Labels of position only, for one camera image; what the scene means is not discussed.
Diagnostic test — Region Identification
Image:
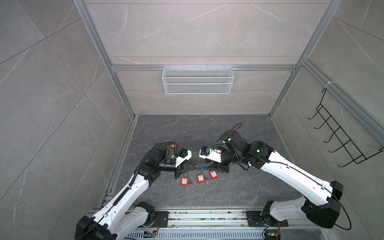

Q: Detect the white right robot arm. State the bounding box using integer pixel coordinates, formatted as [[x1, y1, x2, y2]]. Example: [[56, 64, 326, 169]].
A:
[[199, 130, 344, 229]]

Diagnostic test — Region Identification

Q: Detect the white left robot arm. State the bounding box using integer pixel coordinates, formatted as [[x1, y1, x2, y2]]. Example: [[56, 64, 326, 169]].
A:
[[75, 142, 192, 240]]

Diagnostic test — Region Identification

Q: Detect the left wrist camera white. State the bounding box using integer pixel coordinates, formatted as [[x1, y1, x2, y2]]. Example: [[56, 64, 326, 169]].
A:
[[175, 148, 192, 167]]

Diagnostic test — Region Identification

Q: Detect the metal base rail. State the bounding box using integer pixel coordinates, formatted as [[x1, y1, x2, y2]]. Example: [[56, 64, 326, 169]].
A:
[[126, 206, 338, 240]]

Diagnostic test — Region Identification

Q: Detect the white wire mesh basket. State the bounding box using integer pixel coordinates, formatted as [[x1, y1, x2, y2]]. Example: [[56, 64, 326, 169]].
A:
[[162, 67, 234, 95]]

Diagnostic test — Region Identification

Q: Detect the black wire hook rack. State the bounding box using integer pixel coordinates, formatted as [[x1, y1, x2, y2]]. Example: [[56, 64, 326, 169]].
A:
[[307, 88, 384, 168]]

